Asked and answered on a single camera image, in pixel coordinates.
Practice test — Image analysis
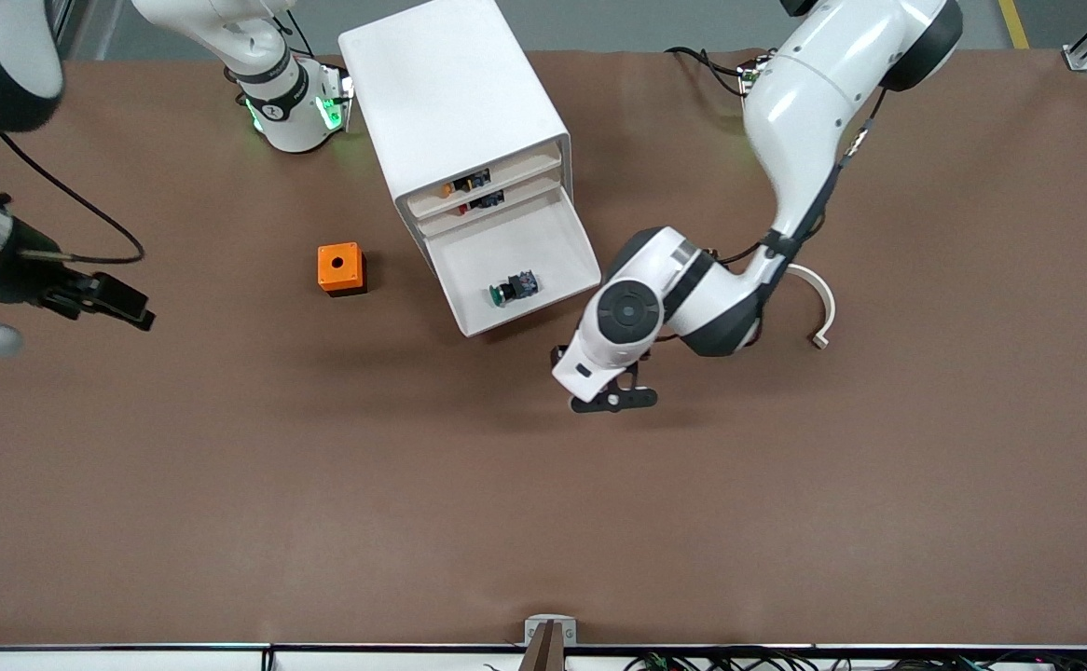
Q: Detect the green push button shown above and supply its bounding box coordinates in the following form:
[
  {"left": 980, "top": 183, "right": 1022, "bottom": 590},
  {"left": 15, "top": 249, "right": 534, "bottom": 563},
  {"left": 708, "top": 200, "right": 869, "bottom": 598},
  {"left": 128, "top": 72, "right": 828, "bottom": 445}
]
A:
[{"left": 488, "top": 270, "right": 541, "bottom": 307}]

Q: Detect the white plastic drawer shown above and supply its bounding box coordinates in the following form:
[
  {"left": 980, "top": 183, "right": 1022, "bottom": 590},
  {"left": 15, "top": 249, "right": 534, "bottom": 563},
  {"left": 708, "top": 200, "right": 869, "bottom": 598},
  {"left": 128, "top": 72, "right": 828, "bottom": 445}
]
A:
[
  {"left": 406, "top": 152, "right": 565, "bottom": 220},
  {"left": 422, "top": 186, "right": 602, "bottom": 338},
  {"left": 416, "top": 177, "right": 567, "bottom": 234}
]

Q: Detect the white drawer cabinet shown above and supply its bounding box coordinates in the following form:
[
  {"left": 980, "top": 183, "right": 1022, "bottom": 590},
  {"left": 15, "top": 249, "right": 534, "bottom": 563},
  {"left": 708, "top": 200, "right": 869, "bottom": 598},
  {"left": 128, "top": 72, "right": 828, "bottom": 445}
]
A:
[{"left": 338, "top": 0, "right": 574, "bottom": 281}]

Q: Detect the brown table cover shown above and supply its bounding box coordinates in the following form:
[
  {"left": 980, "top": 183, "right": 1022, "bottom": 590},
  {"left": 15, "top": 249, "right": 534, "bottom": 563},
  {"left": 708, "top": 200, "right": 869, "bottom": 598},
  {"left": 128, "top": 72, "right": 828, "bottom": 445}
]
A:
[{"left": 0, "top": 48, "right": 1087, "bottom": 649}]

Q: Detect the white semicircular pipe clamp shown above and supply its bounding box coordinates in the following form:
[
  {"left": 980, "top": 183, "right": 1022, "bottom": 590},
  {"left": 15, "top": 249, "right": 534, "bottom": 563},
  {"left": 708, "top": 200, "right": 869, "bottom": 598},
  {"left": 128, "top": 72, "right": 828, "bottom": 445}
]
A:
[{"left": 786, "top": 264, "right": 836, "bottom": 350}]

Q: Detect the yellow floor tape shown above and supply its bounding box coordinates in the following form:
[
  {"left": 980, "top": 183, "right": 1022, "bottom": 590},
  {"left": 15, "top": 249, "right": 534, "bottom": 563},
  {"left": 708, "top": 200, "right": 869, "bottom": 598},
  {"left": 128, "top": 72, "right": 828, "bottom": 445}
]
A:
[{"left": 998, "top": 0, "right": 1031, "bottom": 49}]

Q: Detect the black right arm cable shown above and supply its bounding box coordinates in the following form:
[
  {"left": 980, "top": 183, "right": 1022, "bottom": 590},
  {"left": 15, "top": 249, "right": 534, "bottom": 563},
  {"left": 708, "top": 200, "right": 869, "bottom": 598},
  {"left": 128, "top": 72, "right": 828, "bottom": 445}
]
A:
[{"left": 0, "top": 130, "right": 145, "bottom": 265}]

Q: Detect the orange button enclosure box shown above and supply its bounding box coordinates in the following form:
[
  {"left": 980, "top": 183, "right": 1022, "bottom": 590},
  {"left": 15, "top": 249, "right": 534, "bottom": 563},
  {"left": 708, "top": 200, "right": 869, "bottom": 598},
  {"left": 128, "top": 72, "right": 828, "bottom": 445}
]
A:
[{"left": 317, "top": 242, "right": 367, "bottom": 297}]

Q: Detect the grey metal bracket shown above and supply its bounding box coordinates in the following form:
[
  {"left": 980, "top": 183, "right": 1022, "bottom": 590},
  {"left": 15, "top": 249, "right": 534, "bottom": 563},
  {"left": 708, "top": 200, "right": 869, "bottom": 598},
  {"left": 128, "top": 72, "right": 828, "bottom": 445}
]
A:
[{"left": 523, "top": 615, "right": 578, "bottom": 649}]

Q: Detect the brown post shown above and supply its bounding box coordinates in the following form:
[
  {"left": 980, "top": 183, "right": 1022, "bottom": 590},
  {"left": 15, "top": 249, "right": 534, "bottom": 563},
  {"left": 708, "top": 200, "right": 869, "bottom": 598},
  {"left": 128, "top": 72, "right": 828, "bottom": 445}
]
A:
[{"left": 520, "top": 621, "right": 568, "bottom": 671}]

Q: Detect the black base cable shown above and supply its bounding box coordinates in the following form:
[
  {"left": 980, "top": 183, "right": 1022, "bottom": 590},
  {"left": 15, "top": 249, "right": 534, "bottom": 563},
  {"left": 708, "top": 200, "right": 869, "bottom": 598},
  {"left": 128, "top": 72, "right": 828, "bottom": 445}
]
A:
[
  {"left": 264, "top": 7, "right": 317, "bottom": 59},
  {"left": 665, "top": 47, "right": 751, "bottom": 94}
]

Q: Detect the white table edge rail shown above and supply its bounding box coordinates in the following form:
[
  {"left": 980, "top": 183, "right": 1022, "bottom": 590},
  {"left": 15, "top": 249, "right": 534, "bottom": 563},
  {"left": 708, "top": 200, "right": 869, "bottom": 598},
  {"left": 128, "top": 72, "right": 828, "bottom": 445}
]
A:
[{"left": 0, "top": 643, "right": 1087, "bottom": 671}]

